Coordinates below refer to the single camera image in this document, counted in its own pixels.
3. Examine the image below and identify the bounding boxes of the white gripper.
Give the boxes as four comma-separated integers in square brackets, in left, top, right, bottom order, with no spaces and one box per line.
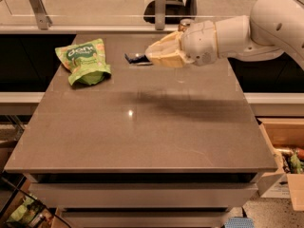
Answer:
[145,21,218,68]

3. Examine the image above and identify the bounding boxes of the blue rxbar wrapper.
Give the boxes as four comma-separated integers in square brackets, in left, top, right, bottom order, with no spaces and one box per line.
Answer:
[124,54,149,65]

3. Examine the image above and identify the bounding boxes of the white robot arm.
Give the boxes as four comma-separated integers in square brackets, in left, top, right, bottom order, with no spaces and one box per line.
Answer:
[145,0,304,68]

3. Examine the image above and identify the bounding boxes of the green rice chip bag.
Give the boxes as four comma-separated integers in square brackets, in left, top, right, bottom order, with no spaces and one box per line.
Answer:
[55,39,111,86]

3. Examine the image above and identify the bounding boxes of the gold soda can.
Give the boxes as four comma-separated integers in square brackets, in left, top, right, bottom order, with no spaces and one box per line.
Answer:
[178,18,194,31]

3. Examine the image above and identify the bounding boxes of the black office chair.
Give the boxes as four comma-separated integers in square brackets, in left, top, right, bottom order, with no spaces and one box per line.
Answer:
[142,0,201,25]

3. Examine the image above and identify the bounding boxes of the cardboard box with items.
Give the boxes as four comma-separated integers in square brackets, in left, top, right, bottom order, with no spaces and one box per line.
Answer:
[257,118,304,211]

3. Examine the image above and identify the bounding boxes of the blue mesh object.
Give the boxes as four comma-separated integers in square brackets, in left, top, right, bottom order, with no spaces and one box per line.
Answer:
[224,218,255,228]

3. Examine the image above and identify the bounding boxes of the upper grey drawer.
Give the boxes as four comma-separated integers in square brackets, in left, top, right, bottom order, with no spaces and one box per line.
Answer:
[29,183,257,208]

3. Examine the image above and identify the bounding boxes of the grey drawer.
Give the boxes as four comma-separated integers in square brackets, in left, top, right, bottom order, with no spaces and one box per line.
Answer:
[62,211,228,228]
[29,183,257,208]

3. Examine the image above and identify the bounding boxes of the lower grey drawer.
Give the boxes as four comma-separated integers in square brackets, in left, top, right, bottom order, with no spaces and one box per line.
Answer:
[62,211,228,228]

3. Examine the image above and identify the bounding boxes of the green bags in bin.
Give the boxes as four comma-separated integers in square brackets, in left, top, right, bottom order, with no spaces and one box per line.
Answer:
[6,197,44,225]

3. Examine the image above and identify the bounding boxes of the middle metal railing bracket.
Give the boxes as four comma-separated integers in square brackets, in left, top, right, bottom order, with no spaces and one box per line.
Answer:
[155,0,166,30]

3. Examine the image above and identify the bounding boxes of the metal railing bracket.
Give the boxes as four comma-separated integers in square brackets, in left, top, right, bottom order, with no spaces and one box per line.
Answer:
[29,0,52,30]
[155,0,166,30]

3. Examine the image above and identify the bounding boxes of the left metal railing bracket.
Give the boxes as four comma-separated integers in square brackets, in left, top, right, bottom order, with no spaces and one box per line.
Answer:
[29,0,52,30]

